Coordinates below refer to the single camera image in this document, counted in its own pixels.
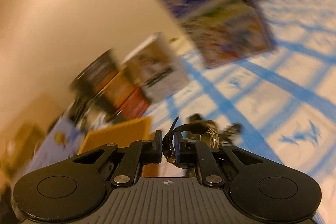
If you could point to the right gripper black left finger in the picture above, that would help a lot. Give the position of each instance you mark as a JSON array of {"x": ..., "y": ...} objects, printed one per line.
[{"x": 138, "y": 154}]

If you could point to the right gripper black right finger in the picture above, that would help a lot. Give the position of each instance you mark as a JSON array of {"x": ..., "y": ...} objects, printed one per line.
[{"x": 202, "y": 158}]

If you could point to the black wrist watch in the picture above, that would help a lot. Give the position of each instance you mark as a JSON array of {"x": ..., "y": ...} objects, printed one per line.
[{"x": 196, "y": 128}]

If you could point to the orange plastic tray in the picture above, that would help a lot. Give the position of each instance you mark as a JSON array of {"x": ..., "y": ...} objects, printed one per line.
[{"x": 122, "y": 134}]

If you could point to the bottom red food bowl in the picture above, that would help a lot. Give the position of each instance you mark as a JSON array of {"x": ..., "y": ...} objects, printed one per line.
[{"x": 131, "y": 103}]

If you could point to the large pure milk carton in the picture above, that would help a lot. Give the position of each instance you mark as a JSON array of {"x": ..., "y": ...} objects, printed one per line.
[{"x": 63, "y": 142}]

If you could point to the white product box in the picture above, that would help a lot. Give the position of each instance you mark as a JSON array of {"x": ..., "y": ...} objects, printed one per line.
[{"x": 155, "y": 67}]

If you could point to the blue checked table cloth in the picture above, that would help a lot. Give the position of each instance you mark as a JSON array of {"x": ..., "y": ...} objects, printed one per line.
[{"x": 284, "y": 99}]

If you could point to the blue cartoon milk carton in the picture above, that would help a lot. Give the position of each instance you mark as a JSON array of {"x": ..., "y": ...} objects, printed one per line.
[{"x": 222, "y": 30}]

